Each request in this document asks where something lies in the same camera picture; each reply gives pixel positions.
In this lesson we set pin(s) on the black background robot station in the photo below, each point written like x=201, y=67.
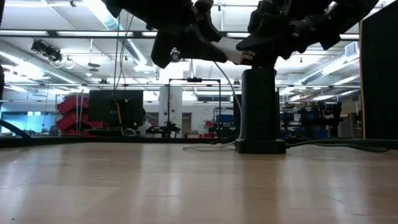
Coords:
x=323, y=113

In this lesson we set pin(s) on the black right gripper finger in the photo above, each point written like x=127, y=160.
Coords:
x=267, y=57
x=264, y=40

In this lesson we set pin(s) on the black aluminium table frame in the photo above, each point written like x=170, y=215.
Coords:
x=46, y=141

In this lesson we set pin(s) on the black partition panel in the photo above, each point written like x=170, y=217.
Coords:
x=236, y=109

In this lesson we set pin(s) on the black background robot arm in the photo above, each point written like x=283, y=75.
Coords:
x=219, y=129
x=164, y=129

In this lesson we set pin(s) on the blue background crate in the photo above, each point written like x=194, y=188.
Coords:
x=225, y=118

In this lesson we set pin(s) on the black ceiling light track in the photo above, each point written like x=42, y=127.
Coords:
x=51, y=33

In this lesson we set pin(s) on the black ceiling spotlight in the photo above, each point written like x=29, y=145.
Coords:
x=175, y=55

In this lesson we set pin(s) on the black monitor screen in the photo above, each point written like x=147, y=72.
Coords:
x=102, y=105

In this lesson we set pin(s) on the white power adapter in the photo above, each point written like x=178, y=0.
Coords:
x=231, y=49

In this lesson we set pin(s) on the black diagonal frame brace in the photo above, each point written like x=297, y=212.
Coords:
x=12, y=129

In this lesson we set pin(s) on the red stacked shelving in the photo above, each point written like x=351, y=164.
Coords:
x=70, y=105

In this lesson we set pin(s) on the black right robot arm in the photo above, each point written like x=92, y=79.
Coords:
x=357, y=12

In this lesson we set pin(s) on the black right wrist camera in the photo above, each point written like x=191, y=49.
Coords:
x=259, y=18

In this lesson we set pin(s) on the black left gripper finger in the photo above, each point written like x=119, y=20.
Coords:
x=202, y=49
x=206, y=21

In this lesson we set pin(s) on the black ceiling-hung device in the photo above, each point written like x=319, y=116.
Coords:
x=46, y=49

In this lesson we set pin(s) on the black background gantry frame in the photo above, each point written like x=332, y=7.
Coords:
x=194, y=80

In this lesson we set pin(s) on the black tower power strip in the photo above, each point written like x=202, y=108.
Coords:
x=259, y=109

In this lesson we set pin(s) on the small blue background bin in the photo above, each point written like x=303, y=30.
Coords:
x=321, y=133

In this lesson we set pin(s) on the black curtain with yellow edge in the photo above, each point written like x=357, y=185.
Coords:
x=379, y=77

